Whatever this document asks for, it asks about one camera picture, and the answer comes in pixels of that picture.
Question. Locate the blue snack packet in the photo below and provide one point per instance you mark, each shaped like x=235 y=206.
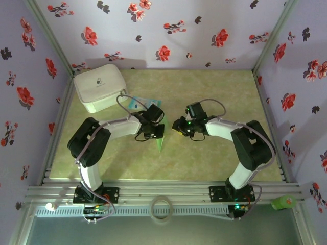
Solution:
x=139 y=102

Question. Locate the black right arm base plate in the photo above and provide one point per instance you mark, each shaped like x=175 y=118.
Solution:
x=217 y=194

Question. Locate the light green cloth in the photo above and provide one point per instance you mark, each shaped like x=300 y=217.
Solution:
x=161 y=144

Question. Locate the aluminium corner post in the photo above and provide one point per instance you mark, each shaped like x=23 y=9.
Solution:
x=274 y=38
x=51 y=38

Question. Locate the white zip pouch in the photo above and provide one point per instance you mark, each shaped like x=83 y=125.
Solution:
x=99 y=84

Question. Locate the clear tape roll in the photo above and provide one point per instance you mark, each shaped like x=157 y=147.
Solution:
x=153 y=217

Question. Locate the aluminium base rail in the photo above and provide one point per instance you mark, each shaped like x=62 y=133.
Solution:
x=163 y=189

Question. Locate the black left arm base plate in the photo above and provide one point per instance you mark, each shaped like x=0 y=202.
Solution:
x=112 y=195

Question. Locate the aluminium side rail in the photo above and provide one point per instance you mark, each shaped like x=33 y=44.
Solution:
x=64 y=102
x=263 y=102

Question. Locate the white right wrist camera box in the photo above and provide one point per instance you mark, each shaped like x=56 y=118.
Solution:
x=187 y=116

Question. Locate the aluminium frame bar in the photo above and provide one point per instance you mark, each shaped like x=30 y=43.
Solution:
x=21 y=229
x=305 y=229

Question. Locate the green plastic bottle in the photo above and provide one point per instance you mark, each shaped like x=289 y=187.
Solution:
x=283 y=202

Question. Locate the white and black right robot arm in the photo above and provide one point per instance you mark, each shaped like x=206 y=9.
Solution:
x=250 y=145

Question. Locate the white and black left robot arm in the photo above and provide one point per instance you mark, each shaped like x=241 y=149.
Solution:
x=89 y=143

